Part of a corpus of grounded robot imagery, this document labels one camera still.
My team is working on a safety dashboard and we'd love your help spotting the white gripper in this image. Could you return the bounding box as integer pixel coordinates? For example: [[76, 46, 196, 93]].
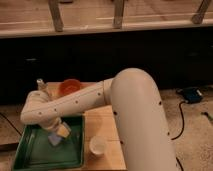
[[40, 117, 71, 138]]

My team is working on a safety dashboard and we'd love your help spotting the blue sponge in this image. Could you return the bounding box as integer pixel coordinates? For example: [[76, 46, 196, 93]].
[[48, 133, 63, 146]]

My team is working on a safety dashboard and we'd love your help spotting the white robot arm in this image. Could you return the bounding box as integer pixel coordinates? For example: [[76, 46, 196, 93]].
[[20, 68, 178, 171]]

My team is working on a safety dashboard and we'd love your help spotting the green plastic tray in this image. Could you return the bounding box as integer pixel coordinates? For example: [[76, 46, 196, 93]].
[[12, 116, 85, 171]]

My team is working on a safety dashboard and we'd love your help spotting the white cup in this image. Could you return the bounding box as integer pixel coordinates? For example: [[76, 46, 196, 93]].
[[89, 136, 107, 156]]

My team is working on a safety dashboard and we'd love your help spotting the orange bowl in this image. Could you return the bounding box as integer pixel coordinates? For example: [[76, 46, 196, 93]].
[[59, 79, 82, 96]]

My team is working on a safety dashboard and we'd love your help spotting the clear plastic bottle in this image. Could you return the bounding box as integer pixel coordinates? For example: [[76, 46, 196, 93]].
[[37, 79, 47, 92]]

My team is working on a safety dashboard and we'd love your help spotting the blue black device on floor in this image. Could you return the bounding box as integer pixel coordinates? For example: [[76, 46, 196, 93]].
[[177, 87, 203, 104]]

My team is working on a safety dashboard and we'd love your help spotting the black cable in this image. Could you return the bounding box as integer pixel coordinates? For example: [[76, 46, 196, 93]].
[[171, 99, 187, 141]]

